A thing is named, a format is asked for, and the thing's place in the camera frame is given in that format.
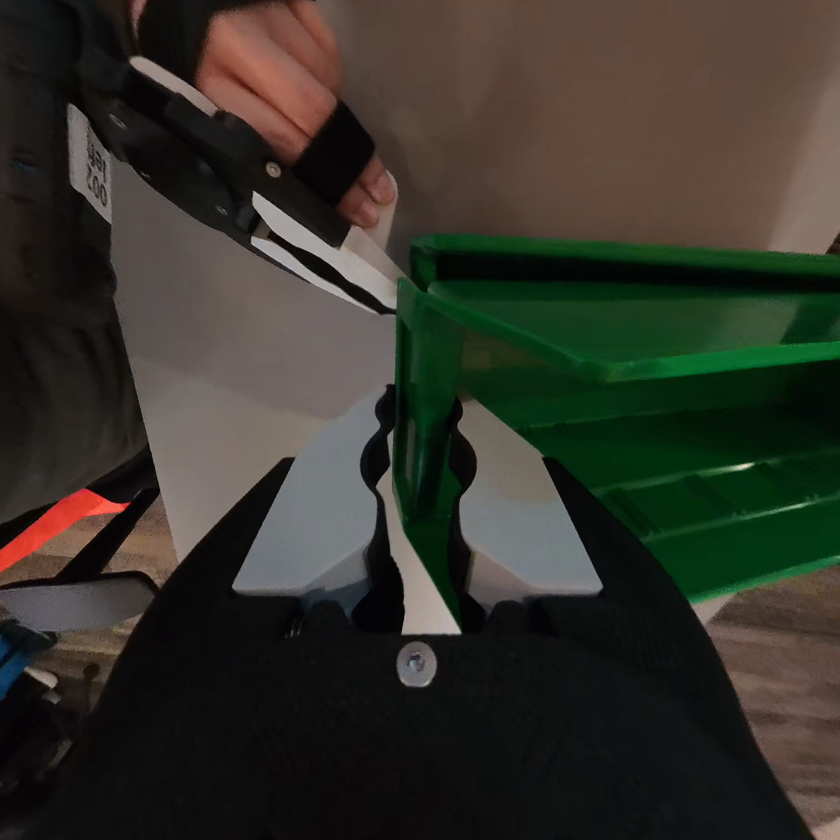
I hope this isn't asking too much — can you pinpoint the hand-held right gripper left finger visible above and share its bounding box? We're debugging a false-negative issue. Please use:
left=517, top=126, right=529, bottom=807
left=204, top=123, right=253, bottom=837
left=233, top=386, right=398, bottom=599

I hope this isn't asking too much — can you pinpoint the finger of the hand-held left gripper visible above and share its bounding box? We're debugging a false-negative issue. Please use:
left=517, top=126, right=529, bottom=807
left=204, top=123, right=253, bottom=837
left=251, top=236, right=389, bottom=316
left=252, top=190, right=409, bottom=311

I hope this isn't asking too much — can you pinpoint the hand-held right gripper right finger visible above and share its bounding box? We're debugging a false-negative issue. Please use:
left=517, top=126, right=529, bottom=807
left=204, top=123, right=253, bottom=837
left=451, top=397, right=603, bottom=599

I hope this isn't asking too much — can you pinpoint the person's left hand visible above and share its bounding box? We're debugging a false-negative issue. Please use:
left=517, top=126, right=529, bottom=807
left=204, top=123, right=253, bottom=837
left=134, top=0, right=399, bottom=228

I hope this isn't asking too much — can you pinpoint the person's dark jacket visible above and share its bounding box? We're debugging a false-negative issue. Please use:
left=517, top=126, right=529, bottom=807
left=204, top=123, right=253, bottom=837
left=0, top=0, right=158, bottom=526

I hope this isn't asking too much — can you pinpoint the grey plastic panel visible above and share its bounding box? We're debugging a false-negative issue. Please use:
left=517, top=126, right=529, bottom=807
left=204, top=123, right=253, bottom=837
left=0, top=571, right=160, bottom=632

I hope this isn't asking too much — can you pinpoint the orange and black strap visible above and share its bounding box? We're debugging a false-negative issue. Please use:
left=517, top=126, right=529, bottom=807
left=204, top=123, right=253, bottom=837
left=0, top=489, right=130, bottom=573

